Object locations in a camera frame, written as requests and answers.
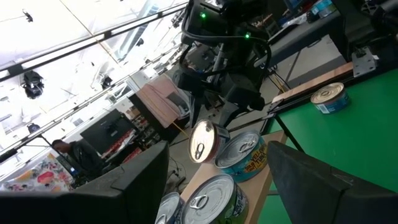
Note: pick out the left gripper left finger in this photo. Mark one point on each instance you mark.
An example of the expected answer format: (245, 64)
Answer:
(130, 186)

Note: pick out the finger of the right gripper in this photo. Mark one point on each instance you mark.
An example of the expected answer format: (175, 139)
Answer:
(231, 115)

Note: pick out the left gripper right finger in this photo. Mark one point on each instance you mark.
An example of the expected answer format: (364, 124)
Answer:
(326, 193)

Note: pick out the gold-lid seafood can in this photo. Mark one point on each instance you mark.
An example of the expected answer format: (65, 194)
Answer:
(205, 141)
(329, 98)

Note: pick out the silver can teal yellow label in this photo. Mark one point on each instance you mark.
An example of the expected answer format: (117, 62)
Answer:
(244, 155)

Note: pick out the blue albacore tuna can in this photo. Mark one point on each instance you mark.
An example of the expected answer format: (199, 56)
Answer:
(169, 208)

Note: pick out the silver can green label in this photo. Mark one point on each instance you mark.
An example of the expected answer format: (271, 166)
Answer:
(214, 200)

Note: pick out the wooden shelf black legs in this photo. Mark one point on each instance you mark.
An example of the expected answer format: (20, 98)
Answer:
(258, 186)

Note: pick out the green table mat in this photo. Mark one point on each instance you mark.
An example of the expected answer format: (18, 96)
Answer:
(342, 140)

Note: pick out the black monitor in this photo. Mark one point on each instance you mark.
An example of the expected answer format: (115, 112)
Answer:
(107, 130)

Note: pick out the person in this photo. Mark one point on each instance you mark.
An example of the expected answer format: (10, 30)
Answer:
(77, 155)

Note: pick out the pink curtain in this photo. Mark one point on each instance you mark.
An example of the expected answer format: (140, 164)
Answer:
(161, 99)

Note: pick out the grey desk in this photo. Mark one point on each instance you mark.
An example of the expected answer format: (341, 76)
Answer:
(304, 34)

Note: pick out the black ceiling spotlight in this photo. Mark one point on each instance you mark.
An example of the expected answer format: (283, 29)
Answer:
(106, 81)
(32, 84)

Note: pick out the black aluminium table frame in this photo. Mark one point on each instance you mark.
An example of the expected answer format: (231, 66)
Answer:
(311, 96)

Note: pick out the silver metal bracket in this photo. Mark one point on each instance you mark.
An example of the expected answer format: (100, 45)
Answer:
(363, 60)

